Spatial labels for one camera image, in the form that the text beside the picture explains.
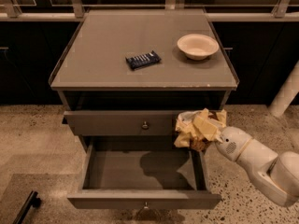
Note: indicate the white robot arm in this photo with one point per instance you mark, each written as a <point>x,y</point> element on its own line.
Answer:
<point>275,176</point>

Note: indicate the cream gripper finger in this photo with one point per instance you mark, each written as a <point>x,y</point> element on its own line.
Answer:
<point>209,128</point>
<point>218,118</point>

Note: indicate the white bowl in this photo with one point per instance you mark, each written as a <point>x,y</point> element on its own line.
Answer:
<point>198,47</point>

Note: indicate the round upper drawer knob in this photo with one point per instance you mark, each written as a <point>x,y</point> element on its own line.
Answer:
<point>145,125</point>

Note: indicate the grey drawer cabinet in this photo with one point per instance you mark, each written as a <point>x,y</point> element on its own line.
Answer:
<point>94,74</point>

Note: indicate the black handle on floor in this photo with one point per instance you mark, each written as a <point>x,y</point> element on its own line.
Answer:
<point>32,201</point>

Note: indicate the grey upper drawer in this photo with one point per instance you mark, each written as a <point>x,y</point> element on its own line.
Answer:
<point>122,122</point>

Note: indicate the metal railing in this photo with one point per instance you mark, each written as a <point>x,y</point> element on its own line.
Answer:
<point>215,10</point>

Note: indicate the dark blue snack bar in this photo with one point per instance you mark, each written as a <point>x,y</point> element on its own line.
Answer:
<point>143,60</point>

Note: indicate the grey open lower drawer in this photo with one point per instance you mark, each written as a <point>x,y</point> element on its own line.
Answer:
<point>163,176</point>

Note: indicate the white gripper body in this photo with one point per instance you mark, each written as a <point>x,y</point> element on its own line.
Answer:
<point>232,143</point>

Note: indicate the brown chip bag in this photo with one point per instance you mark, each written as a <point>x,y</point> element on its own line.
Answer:
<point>188,135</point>

